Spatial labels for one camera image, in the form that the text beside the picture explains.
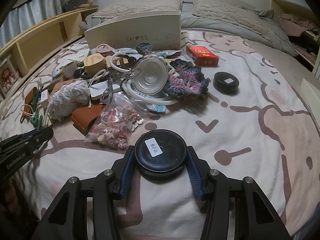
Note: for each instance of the cartoon print blanket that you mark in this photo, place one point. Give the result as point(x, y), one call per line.
point(264, 131)

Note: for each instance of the green clothespin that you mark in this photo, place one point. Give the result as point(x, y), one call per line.
point(36, 119)

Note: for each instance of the large black round tin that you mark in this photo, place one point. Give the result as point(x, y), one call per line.
point(160, 154)

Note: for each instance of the brown leather pouch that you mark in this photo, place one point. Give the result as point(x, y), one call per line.
point(84, 117)

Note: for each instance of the white lace ball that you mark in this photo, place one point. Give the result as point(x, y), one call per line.
point(67, 99)

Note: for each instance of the white ring light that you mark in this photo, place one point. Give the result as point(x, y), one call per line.
point(161, 98)

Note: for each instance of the grey curtain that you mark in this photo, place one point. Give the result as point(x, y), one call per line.
point(29, 14)

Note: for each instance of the purple crochet doily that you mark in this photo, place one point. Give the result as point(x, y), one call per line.
point(185, 81)

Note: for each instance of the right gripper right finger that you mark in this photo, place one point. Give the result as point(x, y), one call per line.
point(255, 216)

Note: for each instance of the pink clothes pile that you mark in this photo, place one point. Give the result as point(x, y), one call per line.
point(294, 26)

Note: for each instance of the bag of pink trinkets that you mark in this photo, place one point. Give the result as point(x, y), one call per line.
point(116, 123)

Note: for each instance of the wooden cup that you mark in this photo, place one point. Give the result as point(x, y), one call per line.
point(94, 63)

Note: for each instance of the wooden bedside shelf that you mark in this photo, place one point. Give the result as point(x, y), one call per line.
point(26, 52)

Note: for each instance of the white shoe box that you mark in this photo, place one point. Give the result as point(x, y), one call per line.
point(161, 29)

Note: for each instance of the right beige pillow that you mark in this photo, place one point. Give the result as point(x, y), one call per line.
point(231, 14)

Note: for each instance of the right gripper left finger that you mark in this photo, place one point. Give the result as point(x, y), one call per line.
point(66, 217)

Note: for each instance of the red cigarette carton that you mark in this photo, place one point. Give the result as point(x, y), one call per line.
point(202, 56)

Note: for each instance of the left beige pillow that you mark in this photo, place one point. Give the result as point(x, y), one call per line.
point(127, 7)

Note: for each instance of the small black round tin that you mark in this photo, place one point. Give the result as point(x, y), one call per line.
point(225, 83)

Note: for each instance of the beige pillow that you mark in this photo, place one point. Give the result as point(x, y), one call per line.
point(231, 14)
point(127, 7)

